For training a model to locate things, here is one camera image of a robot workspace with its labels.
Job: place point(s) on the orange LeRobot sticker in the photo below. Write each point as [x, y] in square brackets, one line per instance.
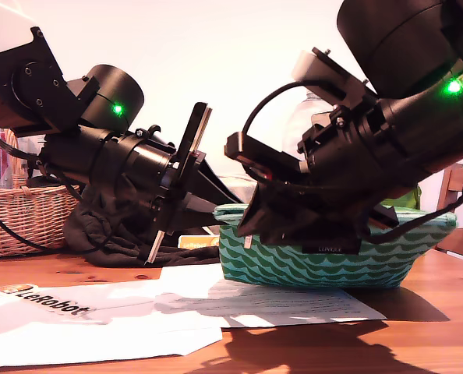
[192, 243]

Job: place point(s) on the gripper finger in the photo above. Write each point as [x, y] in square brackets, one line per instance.
[192, 223]
[212, 187]
[325, 218]
[266, 202]

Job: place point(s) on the green wave-patterned zip bag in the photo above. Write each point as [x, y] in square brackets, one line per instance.
[313, 269]

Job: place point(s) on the woven wicker basket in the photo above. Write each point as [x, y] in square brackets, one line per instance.
[29, 222]

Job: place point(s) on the small black object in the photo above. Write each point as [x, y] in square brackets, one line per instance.
[32, 171]

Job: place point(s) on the black-lettered LeRobot sticker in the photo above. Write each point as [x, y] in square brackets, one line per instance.
[52, 304]

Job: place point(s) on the dark brown grey-lined jacket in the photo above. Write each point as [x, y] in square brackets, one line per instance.
[130, 233]

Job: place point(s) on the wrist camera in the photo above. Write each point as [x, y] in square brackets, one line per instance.
[311, 66]

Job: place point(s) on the silver metal zipper pull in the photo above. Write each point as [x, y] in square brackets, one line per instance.
[248, 242]

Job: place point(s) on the large clear water bottle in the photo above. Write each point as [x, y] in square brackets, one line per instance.
[294, 124]

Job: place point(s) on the wooden chair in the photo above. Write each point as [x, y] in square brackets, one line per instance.
[455, 181]

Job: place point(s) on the printed white paper sheet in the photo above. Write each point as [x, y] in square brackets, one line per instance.
[200, 280]

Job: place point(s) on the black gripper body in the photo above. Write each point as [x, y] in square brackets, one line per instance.
[149, 167]
[340, 152]

